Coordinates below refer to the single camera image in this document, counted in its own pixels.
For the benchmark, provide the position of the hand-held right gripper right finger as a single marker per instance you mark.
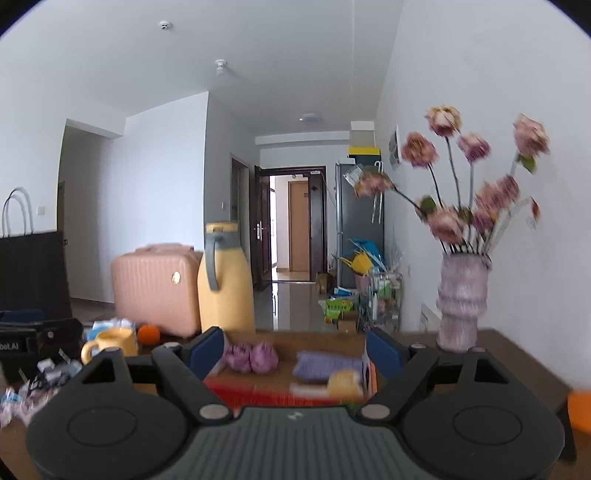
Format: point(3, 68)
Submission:
point(383, 353)

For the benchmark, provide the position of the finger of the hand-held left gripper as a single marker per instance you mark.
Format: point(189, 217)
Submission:
point(21, 316)
point(57, 339)

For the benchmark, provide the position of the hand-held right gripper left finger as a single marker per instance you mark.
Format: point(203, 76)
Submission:
point(207, 351)

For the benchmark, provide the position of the white and yellow sheep plush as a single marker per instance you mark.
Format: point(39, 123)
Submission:
point(344, 383)

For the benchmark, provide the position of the purple satin bow scrunchie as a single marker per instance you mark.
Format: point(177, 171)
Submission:
point(263, 357)

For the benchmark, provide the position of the red cardboard box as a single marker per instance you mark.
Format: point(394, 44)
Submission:
point(258, 392)

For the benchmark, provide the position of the purple knitted headband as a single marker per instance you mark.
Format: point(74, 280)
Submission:
point(318, 367)

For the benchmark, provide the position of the pile of small plastic packets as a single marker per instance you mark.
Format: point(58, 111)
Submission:
point(41, 378)

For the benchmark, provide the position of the black paper bag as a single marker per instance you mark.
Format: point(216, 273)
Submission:
point(32, 277)

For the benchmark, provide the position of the small brown cardboard box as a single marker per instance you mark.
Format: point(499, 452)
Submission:
point(348, 323)

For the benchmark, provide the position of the blue tissue pack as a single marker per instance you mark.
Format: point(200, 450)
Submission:
point(104, 325)

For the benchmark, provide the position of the yellow thermos jug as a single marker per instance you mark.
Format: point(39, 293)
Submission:
point(231, 300)

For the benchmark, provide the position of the yellow mug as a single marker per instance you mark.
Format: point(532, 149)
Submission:
point(117, 344)

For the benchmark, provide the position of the orange fruit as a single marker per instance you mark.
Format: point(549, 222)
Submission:
point(148, 335)

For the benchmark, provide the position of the green box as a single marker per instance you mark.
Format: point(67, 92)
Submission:
point(337, 309)

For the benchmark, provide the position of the pink suitcase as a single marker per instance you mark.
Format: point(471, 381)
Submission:
point(152, 290)

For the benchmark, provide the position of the purple ceramic vase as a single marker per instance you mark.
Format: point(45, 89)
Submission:
point(461, 304)

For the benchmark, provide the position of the clear plastic wrapping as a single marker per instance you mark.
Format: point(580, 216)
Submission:
point(393, 251)

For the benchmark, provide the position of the blue bag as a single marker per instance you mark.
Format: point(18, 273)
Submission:
point(364, 244)

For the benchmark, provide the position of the grey fridge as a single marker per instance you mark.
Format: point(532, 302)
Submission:
point(358, 240)

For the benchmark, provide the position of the dried pink roses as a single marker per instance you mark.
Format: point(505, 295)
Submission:
point(445, 224)

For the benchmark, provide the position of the wooden door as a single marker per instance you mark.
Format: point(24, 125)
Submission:
point(298, 226)

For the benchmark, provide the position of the white umbrella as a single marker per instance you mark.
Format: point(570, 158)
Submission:
point(377, 194)

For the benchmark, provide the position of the yellow box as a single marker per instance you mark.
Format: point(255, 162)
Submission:
point(364, 151)

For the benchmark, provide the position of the orange and black holder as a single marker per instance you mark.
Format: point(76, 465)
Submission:
point(579, 410)

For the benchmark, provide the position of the white box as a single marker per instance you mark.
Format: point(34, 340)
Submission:
point(362, 134)

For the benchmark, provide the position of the round ceiling lamp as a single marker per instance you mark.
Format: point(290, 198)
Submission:
point(309, 117)

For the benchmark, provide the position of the ceiling sprinkler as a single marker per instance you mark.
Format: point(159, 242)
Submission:
point(221, 67)

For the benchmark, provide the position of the ceiling smoke detector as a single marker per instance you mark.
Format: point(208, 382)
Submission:
point(165, 26)

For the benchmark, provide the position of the dark door frame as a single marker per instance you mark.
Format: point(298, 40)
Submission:
point(261, 230)

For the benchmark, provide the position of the wall electric panel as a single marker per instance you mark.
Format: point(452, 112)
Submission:
point(394, 147)

